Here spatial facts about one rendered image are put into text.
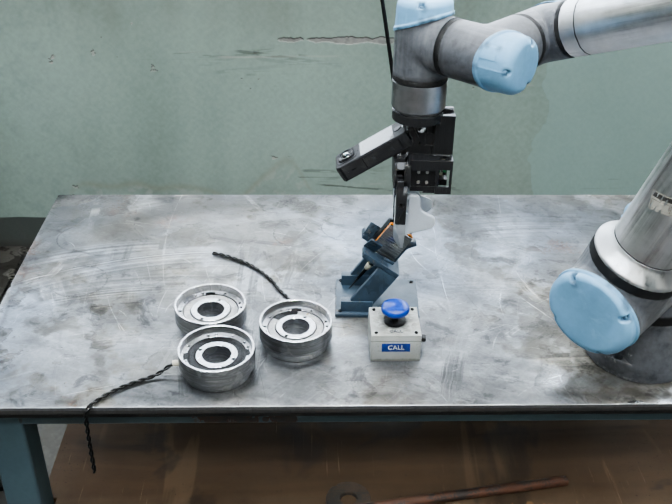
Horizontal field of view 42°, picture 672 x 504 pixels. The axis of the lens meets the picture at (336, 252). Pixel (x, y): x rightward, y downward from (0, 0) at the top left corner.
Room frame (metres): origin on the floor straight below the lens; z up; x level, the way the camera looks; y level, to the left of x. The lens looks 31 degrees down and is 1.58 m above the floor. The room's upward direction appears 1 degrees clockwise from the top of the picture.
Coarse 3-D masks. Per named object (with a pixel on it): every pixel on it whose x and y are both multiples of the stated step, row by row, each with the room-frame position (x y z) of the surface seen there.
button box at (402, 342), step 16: (368, 320) 1.04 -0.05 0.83; (384, 320) 1.01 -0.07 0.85; (400, 320) 1.01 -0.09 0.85; (416, 320) 1.01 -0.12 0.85; (368, 336) 1.03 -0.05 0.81; (384, 336) 0.97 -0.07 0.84; (400, 336) 0.98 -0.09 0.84; (416, 336) 0.98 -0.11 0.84; (384, 352) 0.97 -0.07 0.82; (400, 352) 0.98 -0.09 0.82; (416, 352) 0.98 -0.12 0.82
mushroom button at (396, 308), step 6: (390, 300) 1.02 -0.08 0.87; (396, 300) 1.02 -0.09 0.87; (402, 300) 1.02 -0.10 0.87; (384, 306) 1.01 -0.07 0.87; (390, 306) 1.00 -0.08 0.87; (396, 306) 1.00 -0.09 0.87; (402, 306) 1.00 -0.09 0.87; (408, 306) 1.01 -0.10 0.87; (384, 312) 1.00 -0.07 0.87; (390, 312) 0.99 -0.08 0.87; (396, 312) 0.99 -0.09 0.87; (402, 312) 0.99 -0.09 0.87; (408, 312) 1.00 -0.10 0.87; (396, 318) 0.99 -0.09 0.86
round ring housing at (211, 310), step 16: (192, 288) 1.09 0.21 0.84; (208, 288) 1.10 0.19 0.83; (224, 288) 1.10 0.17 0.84; (176, 304) 1.05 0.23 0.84; (208, 304) 1.07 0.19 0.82; (224, 304) 1.07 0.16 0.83; (240, 304) 1.07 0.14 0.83; (176, 320) 1.03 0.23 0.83; (208, 320) 1.03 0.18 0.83; (224, 320) 1.01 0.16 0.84; (240, 320) 1.03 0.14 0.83
